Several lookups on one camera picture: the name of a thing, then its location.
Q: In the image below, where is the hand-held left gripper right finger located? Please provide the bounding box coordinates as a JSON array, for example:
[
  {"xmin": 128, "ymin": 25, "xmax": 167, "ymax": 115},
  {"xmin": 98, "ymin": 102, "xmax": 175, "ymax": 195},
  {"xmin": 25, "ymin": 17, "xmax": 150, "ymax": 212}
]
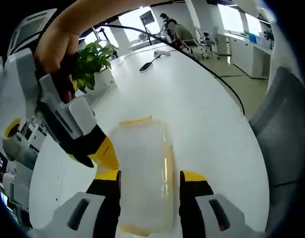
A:
[{"xmin": 179, "ymin": 170, "xmax": 255, "ymax": 238}]

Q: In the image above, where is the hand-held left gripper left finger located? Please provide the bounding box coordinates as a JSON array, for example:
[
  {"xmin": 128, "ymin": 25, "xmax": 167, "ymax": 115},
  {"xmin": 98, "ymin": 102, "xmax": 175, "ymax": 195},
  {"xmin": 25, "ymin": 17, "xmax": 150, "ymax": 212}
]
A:
[{"xmin": 52, "ymin": 170, "xmax": 122, "ymax": 238}]

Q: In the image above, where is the person's right hand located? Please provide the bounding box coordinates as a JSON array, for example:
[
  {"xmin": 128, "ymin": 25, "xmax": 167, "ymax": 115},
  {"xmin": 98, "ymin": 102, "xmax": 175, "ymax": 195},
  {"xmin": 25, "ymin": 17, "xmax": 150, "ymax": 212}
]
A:
[{"xmin": 34, "ymin": 23, "xmax": 81, "ymax": 105}]

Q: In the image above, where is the white plant pot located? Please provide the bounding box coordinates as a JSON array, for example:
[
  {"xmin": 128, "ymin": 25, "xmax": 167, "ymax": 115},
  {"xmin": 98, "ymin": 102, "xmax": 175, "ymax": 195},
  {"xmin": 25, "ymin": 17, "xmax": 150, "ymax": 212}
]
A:
[{"xmin": 92, "ymin": 67, "xmax": 116, "ymax": 95}]

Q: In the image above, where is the yellow round object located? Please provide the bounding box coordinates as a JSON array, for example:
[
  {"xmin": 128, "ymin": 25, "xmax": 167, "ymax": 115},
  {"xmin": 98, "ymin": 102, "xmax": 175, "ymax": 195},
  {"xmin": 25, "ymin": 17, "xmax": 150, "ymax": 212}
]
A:
[{"xmin": 3, "ymin": 118, "xmax": 22, "ymax": 138}]

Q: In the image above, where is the green potted plant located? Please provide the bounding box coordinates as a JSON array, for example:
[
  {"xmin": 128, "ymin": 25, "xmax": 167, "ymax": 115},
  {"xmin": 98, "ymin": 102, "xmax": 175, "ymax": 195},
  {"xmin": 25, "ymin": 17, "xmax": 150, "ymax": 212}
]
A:
[{"xmin": 72, "ymin": 41, "xmax": 119, "ymax": 91}]

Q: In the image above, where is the black flat phone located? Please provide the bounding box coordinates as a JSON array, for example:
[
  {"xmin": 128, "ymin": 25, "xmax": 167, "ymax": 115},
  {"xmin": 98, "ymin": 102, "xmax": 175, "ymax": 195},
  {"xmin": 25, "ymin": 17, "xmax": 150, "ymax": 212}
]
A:
[{"xmin": 139, "ymin": 61, "xmax": 153, "ymax": 73}]

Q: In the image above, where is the grey office chair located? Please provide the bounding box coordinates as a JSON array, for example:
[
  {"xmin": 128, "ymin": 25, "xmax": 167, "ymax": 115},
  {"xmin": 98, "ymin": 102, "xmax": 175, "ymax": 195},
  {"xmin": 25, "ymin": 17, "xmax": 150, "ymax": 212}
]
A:
[{"xmin": 248, "ymin": 66, "xmax": 305, "ymax": 225}]

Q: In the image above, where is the black monitor on stand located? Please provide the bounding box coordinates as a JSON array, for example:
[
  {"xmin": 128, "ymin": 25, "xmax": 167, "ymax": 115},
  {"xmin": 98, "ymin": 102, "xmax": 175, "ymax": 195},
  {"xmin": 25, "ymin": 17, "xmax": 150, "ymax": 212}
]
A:
[{"xmin": 139, "ymin": 10, "xmax": 156, "ymax": 46}]

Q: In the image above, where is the white mesh office chair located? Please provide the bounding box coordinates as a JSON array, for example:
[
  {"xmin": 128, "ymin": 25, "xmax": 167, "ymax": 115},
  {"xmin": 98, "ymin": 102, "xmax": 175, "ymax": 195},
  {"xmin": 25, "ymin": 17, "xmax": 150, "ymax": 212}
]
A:
[
  {"xmin": 207, "ymin": 26, "xmax": 220, "ymax": 60},
  {"xmin": 194, "ymin": 26, "xmax": 210, "ymax": 60}
]

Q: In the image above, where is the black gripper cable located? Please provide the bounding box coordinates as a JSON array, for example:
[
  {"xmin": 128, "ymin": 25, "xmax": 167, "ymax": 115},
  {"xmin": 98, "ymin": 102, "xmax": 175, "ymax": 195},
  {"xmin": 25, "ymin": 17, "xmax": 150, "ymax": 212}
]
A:
[{"xmin": 92, "ymin": 22, "xmax": 246, "ymax": 116}]

